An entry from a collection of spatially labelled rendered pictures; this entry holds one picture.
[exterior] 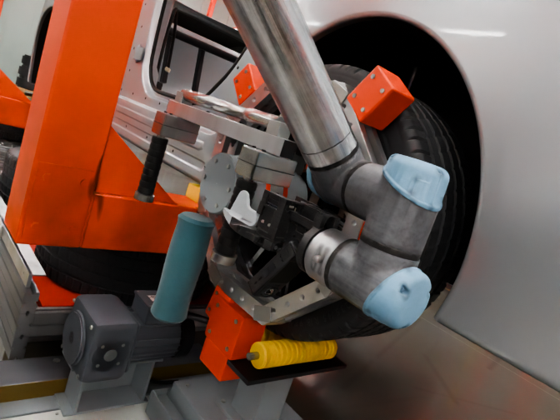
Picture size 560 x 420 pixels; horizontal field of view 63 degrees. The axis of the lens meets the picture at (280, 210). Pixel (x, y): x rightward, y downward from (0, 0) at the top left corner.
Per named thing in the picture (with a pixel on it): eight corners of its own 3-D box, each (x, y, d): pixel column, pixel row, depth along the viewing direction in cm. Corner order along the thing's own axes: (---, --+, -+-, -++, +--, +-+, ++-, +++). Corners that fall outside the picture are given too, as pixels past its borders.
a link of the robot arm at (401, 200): (359, 142, 58) (331, 223, 59) (422, 159, 48) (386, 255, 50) (403, 157, 62) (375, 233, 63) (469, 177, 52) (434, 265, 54)
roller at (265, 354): (339, 362, 117) (347, 342, 116) (252, 376, 97) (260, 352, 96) (324, 349, 121) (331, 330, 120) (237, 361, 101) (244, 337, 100)
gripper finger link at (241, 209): (233, 182, 76) (272, 201, 71) (222, 216, 77) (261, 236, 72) (220, 180, 74) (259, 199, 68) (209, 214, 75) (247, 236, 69)
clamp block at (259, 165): (290, 189, 80) (299, 160, 79) (250, 180, 73) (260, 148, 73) (272, 181, 83) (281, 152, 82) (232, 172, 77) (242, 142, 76)
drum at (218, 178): (299, 236, 104) (319, 177, 101) (223, 227, 89) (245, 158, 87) (262, 215, 114) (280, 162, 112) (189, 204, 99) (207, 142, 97)
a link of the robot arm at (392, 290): (446, 269, 54) (419, 334, 55) (374, 235, 62) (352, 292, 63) (411, 267, 48) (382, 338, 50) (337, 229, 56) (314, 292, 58)
